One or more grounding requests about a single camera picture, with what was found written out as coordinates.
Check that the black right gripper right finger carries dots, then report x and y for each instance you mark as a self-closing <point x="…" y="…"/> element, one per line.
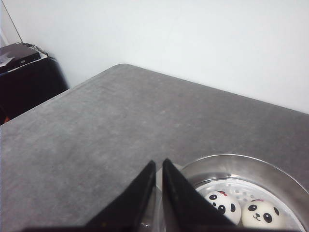
<point x="185" y="210"/>

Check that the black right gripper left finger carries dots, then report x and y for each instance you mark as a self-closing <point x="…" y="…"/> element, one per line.
<point x="125" y="213"/>

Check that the panda bun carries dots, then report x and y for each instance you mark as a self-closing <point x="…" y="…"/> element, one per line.
<point x="226" y="204"/>
<point x="262" y="214"/>

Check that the stainless steel steamer pot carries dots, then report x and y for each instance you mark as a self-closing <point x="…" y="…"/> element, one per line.
<point x="235" y="167"/>

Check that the white perforated steamer liner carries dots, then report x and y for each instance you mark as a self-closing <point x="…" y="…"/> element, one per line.
<point x="246" y="192"/>

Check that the black cabinet with box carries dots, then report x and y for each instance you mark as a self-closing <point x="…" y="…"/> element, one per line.
<point x="28" y="77"/>

